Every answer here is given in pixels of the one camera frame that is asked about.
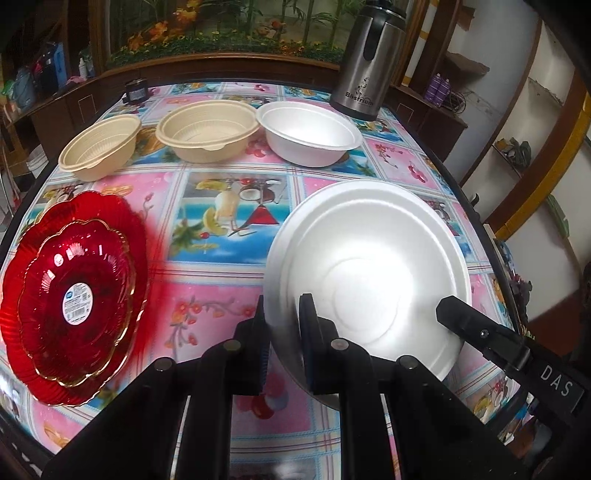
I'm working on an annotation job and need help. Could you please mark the flower wall mural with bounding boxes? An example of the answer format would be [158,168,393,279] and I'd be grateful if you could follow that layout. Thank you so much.
[104,0,365,70]

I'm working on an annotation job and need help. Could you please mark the small red glass plate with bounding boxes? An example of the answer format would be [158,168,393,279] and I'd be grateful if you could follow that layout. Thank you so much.
[18,219,137,387]

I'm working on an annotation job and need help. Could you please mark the white bucket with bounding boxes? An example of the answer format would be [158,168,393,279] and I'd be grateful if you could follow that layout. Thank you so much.
[28,147,48,179]

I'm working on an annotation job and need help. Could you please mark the purple bottles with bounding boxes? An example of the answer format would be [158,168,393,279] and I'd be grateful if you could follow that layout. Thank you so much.
[425,76,452,104]

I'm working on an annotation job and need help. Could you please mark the wooden shelf unit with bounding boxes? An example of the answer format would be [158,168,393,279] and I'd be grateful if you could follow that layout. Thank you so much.
[402,0,591,259]

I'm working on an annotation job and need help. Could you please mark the large red glass plate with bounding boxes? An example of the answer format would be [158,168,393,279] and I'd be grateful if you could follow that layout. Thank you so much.
[0,191,151,407]

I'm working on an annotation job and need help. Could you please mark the blue box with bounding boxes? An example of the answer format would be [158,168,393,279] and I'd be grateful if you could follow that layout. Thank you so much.
[50,41,70,89]

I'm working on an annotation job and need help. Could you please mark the small black device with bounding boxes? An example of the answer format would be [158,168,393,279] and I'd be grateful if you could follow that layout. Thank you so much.
[122,79,151,104]

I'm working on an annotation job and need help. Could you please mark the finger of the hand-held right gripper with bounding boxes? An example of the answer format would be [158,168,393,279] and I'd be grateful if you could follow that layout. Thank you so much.
[436,296,532,384]

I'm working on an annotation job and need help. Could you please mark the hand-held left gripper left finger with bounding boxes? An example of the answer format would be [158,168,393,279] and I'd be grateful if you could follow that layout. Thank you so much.
[41,295,273,480]

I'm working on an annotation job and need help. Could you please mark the stainless steel thermos flask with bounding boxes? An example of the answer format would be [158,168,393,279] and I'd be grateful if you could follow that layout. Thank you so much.
[329,0,406,121]

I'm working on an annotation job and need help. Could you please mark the large white foam bowl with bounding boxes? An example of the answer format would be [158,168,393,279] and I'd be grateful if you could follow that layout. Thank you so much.
[263,180,472,409]

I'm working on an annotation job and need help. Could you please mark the printed pink tablecloth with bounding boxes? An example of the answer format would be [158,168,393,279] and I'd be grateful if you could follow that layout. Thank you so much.
[0,80,536,480]

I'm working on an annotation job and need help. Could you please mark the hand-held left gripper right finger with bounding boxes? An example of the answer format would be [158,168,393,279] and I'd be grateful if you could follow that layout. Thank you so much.
[298,293,532,480]

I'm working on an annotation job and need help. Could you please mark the beige plastic bowl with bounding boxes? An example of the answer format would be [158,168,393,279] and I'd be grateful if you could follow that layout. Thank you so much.
[58,114,142,182]
[156,99,262,163]

